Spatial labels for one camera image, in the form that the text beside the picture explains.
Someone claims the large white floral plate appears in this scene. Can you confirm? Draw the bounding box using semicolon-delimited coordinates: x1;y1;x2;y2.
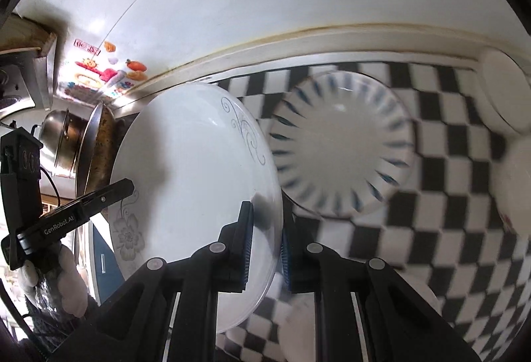
107;82;285;335

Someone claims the colourful wall sticker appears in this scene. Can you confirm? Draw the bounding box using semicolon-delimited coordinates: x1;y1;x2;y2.
57;38;149;101

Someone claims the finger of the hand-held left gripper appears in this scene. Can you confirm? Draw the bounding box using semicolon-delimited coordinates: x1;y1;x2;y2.
76;178;136;218

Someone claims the blue striped white plate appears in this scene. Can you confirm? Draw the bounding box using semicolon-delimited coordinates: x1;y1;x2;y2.
267;71;416;219

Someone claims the person's left hand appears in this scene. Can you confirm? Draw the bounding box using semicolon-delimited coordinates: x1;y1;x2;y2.
19;244;90;319

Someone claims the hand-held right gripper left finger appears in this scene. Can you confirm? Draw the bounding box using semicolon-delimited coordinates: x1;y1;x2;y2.
47;200;255;362

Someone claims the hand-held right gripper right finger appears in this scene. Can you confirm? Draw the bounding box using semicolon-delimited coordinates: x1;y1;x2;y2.
281;229;483;362

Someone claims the steel pot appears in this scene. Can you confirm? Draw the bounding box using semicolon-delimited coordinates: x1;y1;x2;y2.
39;108;90;176

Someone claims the black white checkered mat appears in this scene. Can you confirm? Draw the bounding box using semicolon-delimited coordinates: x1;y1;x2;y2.
207;61;531;362

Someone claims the black cable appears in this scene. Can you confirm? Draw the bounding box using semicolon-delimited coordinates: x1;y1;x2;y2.
39;167;63;205

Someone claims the blue cabinet door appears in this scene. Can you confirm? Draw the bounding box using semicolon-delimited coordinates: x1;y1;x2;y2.
87;217;125;307

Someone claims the steel range hood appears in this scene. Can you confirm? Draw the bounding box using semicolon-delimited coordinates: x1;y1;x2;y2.
0;14;59;114

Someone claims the metal wok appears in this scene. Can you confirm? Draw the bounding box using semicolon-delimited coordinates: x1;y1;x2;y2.
75;101;125;203

